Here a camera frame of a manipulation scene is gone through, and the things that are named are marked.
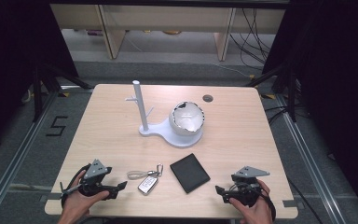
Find person's left hand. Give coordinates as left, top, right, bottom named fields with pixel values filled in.
left=62, top=169, right=110, bottom=219

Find person's right hand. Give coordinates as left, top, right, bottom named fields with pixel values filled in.
left=228, top=179, right=275, bottom=224

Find black metal stand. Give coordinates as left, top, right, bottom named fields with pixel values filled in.
left=244, top=62, right=298, bottom=123
left=31, top=63, right=95, bottom=123

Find black wallet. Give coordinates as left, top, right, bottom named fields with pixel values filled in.
left=169, top=152, right=212, bottom=195

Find silver car key with strap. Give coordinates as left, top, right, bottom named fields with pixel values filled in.
left=126, top=163, right=165, bottom=197

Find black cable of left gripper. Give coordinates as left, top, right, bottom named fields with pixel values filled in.
left=60, top=163, right=91, bottom=208

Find white bowl with silver inside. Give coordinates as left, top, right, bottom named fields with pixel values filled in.
left=168, top=101, right=206, bottom=137

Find white floor cable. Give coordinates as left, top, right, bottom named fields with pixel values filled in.
left=209, top=61, right=254, bottom=79

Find metal floor rail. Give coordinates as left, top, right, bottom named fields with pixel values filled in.
left=0, top=90, right=62, bottom=224
left=274, top=92, right=358, bottom=224

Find beige wooden desk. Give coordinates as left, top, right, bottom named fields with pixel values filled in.
left=49, top=3, right=287, bottom=62

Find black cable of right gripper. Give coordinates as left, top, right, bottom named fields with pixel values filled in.
left=229, top=181, right=277, bottom=222

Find black floor cables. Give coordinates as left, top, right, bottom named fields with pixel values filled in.
left=262, top=105, right=295, bottom=126

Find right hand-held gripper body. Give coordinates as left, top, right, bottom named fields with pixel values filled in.
left=229, top=165, right=270, bottom=207

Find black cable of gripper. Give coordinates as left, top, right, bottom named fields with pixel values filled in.
left=60, top=163, right=91, bottom=208
left=229, top=181, right=277, bottom=222

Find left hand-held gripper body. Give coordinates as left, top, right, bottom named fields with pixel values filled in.
left=76, top=159, right=117, bottom=198

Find bundle of black hanging cables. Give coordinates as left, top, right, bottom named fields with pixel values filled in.
left=228, top=7, right=277, bottom=72

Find white stand with pole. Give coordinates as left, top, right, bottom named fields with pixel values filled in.
left=125, top=79, right=204, bottom=149

